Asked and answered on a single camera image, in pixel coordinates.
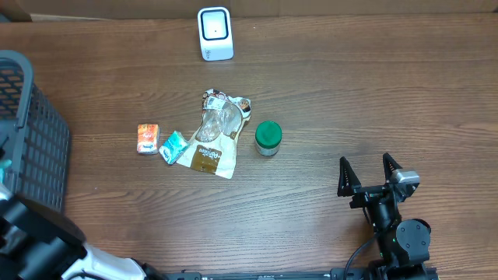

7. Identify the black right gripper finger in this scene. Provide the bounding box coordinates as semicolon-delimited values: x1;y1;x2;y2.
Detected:
337;156;362;197
383;152;402;181

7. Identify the green lid jar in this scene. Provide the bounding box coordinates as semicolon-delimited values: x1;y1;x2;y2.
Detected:
255;121;282;156

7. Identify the brown white snack pouch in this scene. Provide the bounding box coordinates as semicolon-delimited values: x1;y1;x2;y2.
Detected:
177;89;251;179

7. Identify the teal tissue pack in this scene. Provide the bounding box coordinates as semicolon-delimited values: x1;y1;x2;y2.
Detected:
159;131;190;165

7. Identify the orange tissue pack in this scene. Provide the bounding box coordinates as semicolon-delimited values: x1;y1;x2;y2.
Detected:
137;124;160;154

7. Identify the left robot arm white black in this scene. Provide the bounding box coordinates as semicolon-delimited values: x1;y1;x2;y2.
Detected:
1;186;166;280

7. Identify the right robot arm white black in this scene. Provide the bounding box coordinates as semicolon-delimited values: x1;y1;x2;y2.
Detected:
334;152;438;280

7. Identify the white barcode scanner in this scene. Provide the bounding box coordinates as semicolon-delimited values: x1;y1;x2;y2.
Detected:
198;6;234;61

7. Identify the dark grey plastic basket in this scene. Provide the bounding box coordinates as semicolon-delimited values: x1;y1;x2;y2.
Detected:
1;50;71;212

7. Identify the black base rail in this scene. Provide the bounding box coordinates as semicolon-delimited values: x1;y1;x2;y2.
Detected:
167;267;440;280

